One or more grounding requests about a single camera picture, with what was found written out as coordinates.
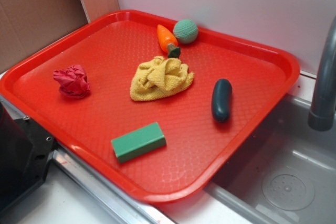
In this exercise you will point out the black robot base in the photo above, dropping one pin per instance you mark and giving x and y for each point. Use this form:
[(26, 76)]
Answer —
[(26, 151)]

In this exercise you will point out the dark green plastic pickle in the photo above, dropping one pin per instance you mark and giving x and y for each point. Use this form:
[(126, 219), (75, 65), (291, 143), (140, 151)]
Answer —
[(221, 100)]

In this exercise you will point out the red plastic tray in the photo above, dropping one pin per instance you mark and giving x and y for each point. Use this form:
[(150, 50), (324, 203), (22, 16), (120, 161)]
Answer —
[(110, 50)]

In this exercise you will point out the crumpled yellow cloth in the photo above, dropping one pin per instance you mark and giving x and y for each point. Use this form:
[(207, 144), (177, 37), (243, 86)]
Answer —
[(160, 78)]

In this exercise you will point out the green rectangular block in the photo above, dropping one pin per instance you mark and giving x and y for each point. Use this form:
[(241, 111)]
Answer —
[(138, 142)]

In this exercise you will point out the orange plastic carrot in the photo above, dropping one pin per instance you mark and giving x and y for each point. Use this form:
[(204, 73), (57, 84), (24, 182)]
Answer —
[(168, 43)]

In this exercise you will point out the green textured ball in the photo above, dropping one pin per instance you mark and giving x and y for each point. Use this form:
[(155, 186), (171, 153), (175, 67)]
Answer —
[(185, 31)]

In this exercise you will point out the crumpled red paper ball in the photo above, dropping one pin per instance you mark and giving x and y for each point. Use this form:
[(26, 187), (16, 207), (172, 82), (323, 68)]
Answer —
[(73, 82)]

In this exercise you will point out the grey plastic sink basin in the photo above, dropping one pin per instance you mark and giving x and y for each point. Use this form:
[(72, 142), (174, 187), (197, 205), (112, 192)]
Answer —
[(283, 173)]

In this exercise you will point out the grey sink faucet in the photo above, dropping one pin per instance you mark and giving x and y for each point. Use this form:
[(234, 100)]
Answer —
[(322, 110)]

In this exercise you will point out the brown cardboard panel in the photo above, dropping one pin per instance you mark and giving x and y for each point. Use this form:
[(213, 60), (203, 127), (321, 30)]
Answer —
[(28, 26)]

